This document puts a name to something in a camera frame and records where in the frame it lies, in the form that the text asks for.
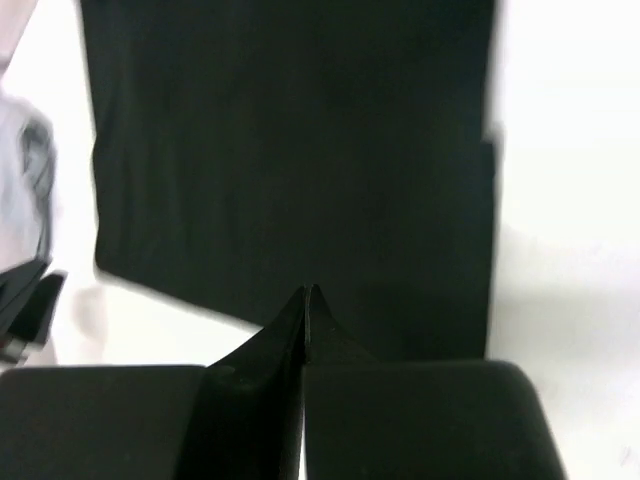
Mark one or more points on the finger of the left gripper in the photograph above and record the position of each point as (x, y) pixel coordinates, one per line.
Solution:
(28, 300)

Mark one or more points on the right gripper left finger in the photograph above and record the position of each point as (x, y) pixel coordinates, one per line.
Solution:
(239, 418)

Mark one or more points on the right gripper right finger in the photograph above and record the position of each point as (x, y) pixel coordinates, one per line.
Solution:
(368, 419)

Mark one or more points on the black tank top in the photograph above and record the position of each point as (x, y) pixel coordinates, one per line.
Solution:
(246, 148)

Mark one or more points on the folded grey tank top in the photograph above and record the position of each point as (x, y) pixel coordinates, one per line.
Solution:
(28, 164)

